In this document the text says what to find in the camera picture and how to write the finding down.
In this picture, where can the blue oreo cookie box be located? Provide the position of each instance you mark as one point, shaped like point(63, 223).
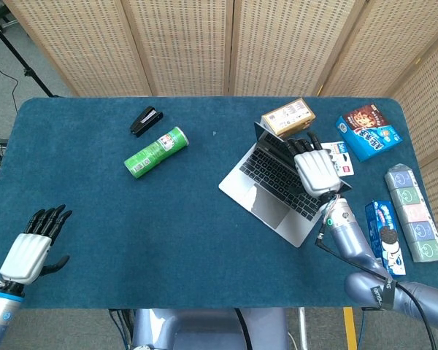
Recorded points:
point(385, 237)

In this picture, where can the silver laptop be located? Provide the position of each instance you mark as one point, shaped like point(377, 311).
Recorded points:
point(270, 186)

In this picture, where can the blister pack with black items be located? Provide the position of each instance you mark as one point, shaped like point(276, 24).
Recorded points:
point(341, 158)

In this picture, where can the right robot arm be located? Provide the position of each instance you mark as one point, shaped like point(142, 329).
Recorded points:
point(365, 262)

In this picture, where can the black tripod stand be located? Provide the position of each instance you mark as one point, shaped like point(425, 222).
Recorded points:
point(18, 54)

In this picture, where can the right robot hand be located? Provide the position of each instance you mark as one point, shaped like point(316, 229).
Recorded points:
point(315, 169)

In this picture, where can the green chips can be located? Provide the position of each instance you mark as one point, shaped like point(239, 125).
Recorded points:
point(156, 151)

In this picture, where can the blue table mat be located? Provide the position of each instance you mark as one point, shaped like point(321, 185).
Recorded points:
point(168, 218)

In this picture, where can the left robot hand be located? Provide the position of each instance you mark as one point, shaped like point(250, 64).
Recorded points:
point(27, 257)

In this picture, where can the black stapler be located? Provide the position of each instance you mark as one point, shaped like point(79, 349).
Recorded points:
point(146, 121)

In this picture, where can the blue chocolate cookie box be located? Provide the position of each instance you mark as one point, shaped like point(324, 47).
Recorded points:
point(368, 132)

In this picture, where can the robot torso base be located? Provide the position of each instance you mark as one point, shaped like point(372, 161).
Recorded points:
point(208, 328)

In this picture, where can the pastel tissue pack row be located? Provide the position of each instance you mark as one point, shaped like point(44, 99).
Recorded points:
point(416, 215)

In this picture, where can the tan cardboard box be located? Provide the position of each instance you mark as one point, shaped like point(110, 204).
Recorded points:
point(288, 117)

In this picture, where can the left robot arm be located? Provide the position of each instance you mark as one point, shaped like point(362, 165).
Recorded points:
point(0, 313)

